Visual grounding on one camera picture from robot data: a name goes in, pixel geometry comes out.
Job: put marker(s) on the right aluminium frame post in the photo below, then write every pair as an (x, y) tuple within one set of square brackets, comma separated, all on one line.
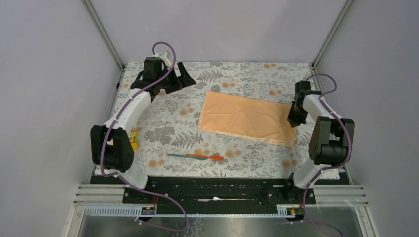
[(332, 32)]

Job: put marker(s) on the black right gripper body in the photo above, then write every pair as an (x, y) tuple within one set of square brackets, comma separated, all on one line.
[(297, 115)]

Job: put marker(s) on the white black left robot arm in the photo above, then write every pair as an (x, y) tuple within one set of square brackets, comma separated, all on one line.
[(111, 148)]

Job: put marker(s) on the orange cloth napkin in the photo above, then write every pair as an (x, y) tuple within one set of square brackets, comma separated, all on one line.
[(248, 118)]

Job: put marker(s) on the orange plastic fork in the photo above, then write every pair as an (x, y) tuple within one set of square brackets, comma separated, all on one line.
[(203, 157)]

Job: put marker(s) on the floral patterned tablecloth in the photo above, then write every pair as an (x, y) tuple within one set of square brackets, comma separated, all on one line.
[(170, 124)]

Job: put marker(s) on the teal plastic knife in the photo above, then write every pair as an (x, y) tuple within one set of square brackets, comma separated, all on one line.
[(186, 156)]

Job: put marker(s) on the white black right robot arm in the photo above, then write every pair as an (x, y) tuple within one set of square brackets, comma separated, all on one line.
[(330, 145)]

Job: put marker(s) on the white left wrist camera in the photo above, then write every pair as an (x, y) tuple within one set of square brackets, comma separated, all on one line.
[(165, 58)]

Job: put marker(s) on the left aluminium frame post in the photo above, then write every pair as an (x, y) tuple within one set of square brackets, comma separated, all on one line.
[(103, 33)]

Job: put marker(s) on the aluminium frame post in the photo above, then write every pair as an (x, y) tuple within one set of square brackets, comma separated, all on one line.
[(103, 33), (332, 32)]

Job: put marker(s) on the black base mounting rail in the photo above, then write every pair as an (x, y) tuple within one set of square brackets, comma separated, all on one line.
[(199, 195)]

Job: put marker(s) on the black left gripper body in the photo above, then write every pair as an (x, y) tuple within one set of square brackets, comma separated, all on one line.
[(174, 83)]

